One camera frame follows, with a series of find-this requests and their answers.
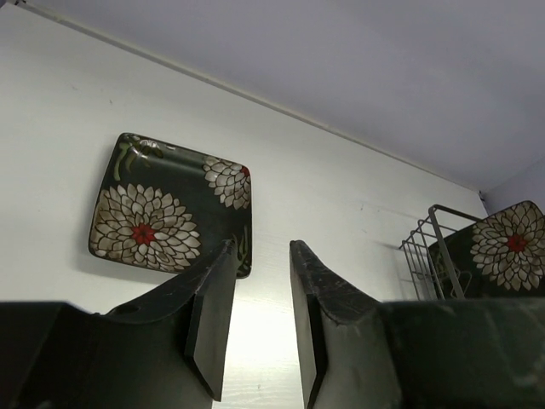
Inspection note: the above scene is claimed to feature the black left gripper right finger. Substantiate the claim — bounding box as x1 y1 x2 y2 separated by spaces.
290 240 544 408

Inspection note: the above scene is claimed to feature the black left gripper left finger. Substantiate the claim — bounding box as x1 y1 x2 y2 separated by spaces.
1 241 237 408

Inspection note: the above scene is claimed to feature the black floral square plate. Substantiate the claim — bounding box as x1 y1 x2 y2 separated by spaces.
88 132 252 279

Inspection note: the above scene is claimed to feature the grey wire dish rack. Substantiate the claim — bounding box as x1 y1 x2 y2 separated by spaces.
399 204 480 301

